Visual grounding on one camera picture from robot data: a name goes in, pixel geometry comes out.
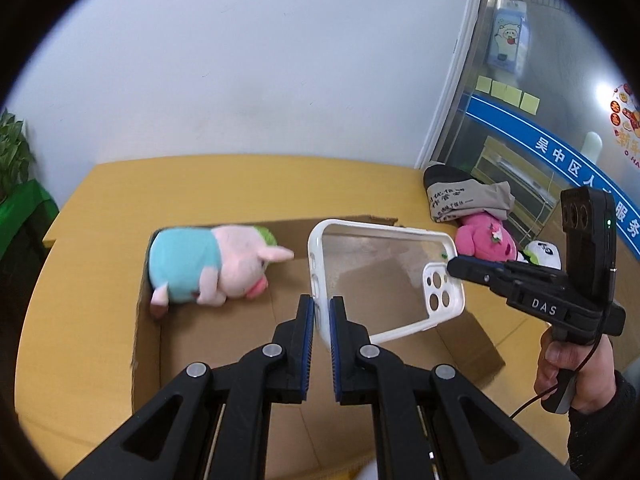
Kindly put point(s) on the bright pink plush toy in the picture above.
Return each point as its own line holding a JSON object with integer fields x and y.
{"x": 482, "y": 240}

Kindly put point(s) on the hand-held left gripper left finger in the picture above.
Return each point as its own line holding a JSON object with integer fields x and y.
{"x": 307, "y": 360}

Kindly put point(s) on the yellow sticky note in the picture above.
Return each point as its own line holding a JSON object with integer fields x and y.
{"x": 506, "y": 91}
{"x": 530, "y": 101}
{"x": 483, "y": 84}

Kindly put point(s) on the person's right hand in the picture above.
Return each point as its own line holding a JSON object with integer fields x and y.
{"x": 600, "y": 380}

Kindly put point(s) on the blue window banner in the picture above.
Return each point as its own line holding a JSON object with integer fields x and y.
{"x": 550, "y": 152}

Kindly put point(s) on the clear white phone case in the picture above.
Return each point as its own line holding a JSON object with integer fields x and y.
{"x": 315, "y": 255}

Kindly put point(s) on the green potted plant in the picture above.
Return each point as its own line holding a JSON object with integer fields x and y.
{"x": 12, "y": 155}

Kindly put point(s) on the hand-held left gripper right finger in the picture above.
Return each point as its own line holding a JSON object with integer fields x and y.
{"x": 336, "y": 370}

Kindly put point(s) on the white window frame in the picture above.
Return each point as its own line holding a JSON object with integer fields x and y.
{"x": 460, "y": 60}

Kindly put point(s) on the grey printed cloth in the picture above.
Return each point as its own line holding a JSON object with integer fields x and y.
{"x": 465, "y": 195}

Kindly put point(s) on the pink pig plush toy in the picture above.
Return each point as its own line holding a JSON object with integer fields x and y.
{"x": 190, "y": 265}

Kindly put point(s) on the brown cardboard box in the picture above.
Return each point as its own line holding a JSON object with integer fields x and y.
{"x": 225, "y": 330}

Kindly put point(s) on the white panda plush toy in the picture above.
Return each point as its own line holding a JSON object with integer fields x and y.
{"x": 542, "y": 252}

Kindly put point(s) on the person's right forearm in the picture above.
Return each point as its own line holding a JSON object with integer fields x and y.
{"x": 600, "y": 440}

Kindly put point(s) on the cartoon pig poster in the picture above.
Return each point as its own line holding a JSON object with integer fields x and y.
{"x": 507, "y": 35}

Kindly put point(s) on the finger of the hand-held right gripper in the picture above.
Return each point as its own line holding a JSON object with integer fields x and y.
{"x": 475, "y": 270}

